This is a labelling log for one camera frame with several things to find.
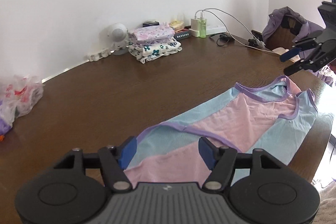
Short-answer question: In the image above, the pink blue purple mesh garment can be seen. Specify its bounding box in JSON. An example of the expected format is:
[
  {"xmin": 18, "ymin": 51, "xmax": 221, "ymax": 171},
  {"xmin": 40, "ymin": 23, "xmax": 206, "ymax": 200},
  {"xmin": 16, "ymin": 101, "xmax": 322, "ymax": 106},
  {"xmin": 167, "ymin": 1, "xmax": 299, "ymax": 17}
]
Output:
[{"xmin": 125, "ymin": 76, "xmax": 318, "ymax": 185}]

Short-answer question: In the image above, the wooden chair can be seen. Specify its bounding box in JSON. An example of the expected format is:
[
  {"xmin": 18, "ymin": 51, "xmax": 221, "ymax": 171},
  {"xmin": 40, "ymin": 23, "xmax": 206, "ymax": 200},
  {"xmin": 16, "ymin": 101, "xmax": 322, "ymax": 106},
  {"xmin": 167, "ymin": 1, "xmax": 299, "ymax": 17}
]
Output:
[{"xmin": 265, "ymin": 15, "xmax": 302, "ymax": 50}]

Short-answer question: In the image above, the black phone on stand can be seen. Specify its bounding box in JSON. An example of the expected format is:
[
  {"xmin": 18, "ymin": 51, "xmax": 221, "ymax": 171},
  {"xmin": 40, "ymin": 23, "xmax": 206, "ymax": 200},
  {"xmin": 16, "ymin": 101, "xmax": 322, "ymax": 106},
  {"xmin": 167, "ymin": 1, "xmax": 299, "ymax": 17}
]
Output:
[{"xmin": 251, "ymin": 30, "xmax": 264, "ymax": 42}]

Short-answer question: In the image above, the purple jacket on chair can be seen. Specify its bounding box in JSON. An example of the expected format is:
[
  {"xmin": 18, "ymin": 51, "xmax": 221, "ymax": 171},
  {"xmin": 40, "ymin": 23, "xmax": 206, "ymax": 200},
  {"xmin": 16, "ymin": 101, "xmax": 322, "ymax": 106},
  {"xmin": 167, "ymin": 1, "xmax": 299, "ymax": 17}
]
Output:
[{"xmin": 262, "ymin": 6, "xmax": 323, "ymax": 43}]

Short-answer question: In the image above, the green hand sanitizer bottle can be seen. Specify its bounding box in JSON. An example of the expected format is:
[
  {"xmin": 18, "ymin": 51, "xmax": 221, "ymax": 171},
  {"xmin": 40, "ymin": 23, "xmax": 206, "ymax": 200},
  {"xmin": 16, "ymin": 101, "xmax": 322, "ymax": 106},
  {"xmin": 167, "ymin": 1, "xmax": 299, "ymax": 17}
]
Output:
[{"xmin": 199, "ymin": 11, "xmax": 207, "ymax": 38}]

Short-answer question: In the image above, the white charger block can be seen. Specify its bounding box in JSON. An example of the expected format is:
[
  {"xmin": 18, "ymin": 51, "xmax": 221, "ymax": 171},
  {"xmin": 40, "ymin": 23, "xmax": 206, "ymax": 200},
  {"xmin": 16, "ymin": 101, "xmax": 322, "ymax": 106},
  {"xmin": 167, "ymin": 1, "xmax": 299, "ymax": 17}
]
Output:
[{"xmin": 189, "ymin": 10, "xmax": 200, "ymax": 38}]

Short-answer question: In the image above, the white power strip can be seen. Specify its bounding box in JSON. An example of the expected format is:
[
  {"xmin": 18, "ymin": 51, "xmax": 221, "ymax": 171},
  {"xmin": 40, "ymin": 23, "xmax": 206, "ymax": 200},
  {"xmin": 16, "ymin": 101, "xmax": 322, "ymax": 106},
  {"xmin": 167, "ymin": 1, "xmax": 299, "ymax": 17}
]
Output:
[{"xmin": 87, "ymin": 48, "xmax": 111, "ymax": 62}]

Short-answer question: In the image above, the white teal floral folded cloth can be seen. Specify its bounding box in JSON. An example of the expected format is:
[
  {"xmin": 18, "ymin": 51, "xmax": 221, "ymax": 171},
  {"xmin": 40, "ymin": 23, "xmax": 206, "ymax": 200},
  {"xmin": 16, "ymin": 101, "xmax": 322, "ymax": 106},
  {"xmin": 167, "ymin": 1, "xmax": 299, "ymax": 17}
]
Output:
[{"xmin": 128, "ymin": 38, "xmax": 182, "ymax": 64}]

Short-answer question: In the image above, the black box with white text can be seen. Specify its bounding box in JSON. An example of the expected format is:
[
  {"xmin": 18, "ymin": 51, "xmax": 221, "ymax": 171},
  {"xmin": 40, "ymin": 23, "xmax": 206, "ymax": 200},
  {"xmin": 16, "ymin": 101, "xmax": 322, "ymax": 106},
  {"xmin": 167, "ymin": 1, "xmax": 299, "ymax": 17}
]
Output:
[{"xmin": 174, "ymin": 30, "xmax": 190, "ymax": 41}]

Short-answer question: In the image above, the red white plastic bag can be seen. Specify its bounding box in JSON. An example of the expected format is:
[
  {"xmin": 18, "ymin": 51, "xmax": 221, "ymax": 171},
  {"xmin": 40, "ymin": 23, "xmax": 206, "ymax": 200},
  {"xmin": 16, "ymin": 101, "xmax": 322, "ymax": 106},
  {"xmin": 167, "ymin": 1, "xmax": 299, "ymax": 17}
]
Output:
[{"xmin": 1, "ymin": 76, "xmax": 43, "ymax": 123}]

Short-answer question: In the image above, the purple plastic bag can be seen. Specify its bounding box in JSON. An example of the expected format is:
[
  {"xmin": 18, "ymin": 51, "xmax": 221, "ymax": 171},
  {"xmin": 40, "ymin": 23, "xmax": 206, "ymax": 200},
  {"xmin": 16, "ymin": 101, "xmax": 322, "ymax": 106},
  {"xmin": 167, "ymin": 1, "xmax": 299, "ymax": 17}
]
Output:
[{"xmin": 1, "ymin": 101, "xmax": 14, "ymax": 135}]

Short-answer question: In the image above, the stack of yellow snack packs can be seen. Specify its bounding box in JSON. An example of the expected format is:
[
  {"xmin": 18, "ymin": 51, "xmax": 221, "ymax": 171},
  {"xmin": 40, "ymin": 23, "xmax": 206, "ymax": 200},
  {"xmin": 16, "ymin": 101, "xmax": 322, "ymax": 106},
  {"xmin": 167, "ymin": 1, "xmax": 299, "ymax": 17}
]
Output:
[{"xmin": 169, "ymin": 20, "xmax": 185, "ymax": 33}]

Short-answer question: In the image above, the white round desk fan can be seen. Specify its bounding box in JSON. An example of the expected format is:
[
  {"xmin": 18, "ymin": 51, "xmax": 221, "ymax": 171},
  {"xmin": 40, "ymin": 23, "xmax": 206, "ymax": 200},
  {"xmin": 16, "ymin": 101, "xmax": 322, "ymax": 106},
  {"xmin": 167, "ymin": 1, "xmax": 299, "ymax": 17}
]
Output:
[{"xmin": 101, "ymin": 23, "xmax": 129, "ymax": 56}]

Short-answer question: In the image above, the pink floral folded cloth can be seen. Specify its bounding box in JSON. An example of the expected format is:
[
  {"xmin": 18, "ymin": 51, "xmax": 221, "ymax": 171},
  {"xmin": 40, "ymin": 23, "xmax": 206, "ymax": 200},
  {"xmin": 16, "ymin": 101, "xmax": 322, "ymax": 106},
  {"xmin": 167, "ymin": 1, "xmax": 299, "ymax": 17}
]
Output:
[{"xmin": 129, "ymin": 25, "xmax": 175, "ymax": 44}]

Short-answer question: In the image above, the black cable on table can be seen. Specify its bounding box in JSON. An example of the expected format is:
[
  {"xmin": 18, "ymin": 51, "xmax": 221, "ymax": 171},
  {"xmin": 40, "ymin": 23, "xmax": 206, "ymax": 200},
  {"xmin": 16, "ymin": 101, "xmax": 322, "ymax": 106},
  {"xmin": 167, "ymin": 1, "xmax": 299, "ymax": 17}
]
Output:
[{"xmin": 209, "ymin": 32, "xmax": 237, "ymax": 47}]

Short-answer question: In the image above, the white charging cable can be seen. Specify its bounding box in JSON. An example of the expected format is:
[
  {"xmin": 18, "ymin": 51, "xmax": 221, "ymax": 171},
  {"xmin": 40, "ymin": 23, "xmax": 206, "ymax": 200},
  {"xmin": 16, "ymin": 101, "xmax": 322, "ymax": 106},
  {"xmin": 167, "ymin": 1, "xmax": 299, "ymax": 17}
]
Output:
[{"xmin": 199, "ymin": 7, "xmax": 276, "ymax": 51}]

